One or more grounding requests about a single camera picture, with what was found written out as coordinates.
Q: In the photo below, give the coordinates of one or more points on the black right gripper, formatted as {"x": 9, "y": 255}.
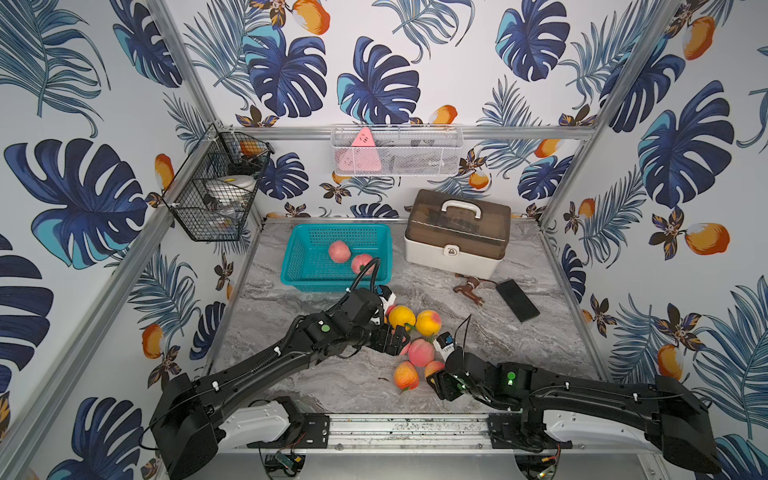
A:
{"x": 439, "y": 382}

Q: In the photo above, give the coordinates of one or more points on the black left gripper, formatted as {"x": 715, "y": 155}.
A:
{"x": 391, "y": 339}

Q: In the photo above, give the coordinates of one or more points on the teal plastic basket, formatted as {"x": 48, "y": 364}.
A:
{"x": 325, "y": 258}

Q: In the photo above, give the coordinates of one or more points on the orange peach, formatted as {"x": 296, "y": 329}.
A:
{"x": 433, "y": 367}
{"x": 406, "y": 377}

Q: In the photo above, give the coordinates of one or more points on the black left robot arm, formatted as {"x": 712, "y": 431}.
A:
{"x": 187, "y": 424}

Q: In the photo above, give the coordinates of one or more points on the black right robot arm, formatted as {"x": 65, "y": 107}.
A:
{"x": 672, "y": 418}

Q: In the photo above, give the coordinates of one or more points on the yellow peach centre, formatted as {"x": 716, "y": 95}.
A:
{"x": 402, "y": 316}

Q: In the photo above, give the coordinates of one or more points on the yellow red peach right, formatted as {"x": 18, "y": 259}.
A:
{"x": 428, "y": 323}

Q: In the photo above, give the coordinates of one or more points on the black phone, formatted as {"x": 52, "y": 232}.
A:
{"x": 516, "y": 299}

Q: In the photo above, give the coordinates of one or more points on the brown white storage box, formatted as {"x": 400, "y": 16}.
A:
{"x": 458, "y": 235}

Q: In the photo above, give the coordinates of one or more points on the pink triangle object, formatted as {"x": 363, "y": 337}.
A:
{"x": 361, "y": 156}

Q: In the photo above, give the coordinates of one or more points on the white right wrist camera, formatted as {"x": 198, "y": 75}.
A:
{"x": 444, "y": 345}

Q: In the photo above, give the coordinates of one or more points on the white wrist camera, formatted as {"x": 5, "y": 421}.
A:
{"x": 444, "y": 345}
{"x": 387, "y": 298}

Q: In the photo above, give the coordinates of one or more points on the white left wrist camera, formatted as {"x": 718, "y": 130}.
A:
{"x": 387, "y": 298}

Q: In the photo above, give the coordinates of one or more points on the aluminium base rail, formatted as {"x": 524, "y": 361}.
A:
{"x": 270, "y": 428}

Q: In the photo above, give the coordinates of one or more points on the clear wall shelf tray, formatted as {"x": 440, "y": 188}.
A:
{"x": 415, "y": 150}

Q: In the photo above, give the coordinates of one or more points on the white bowl in wire basket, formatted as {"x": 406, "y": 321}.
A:
{"x": 230, "y": 190}

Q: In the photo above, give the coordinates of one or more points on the black wire wall basket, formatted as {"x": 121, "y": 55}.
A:
{"x": 218, "y": 153}

